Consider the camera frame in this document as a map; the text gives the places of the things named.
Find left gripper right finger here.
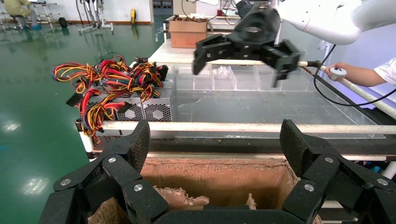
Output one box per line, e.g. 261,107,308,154
279,119,396,224

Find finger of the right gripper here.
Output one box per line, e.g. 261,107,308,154
262,39,302,88
192,33,245,76

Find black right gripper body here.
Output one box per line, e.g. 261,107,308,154
229,3,282,60

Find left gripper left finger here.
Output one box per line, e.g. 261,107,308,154
38,119,170,224

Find white round button device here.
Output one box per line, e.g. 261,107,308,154
329,67,348,80

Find person's bare forearm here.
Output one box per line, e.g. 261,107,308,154
348,63,389,88

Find person's bare hand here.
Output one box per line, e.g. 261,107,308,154
324,61,352,82

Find closed cardboard carton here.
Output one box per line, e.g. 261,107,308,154
168,19,208,49

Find white pipe leg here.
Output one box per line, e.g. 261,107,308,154
78,131,95,154
380,161,396,181

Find beige cabinet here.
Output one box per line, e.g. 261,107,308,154
172,0,198,16

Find clear acrylic divider tray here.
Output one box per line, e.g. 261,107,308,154
173,63,386,140

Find brown cardboard box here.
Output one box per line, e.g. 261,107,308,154
88,153,324,224

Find white shirt sleeve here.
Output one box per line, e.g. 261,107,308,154
374,58,396,86

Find seated person yellow shirt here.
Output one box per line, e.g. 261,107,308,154
3,0,35,30

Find white pipe rail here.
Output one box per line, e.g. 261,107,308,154
318,63,396,120
100,120,396,136
173,58,321,68

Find thin black cable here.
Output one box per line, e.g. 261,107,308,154
313,44,396,108

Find coloured wire bundle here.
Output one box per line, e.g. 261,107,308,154
51,60,103,94
76,88,131,145
96,55,170,100

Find white stand frame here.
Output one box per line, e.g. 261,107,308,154
76,0,114,34

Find metal rack frame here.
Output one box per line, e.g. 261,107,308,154
31,1,61,32

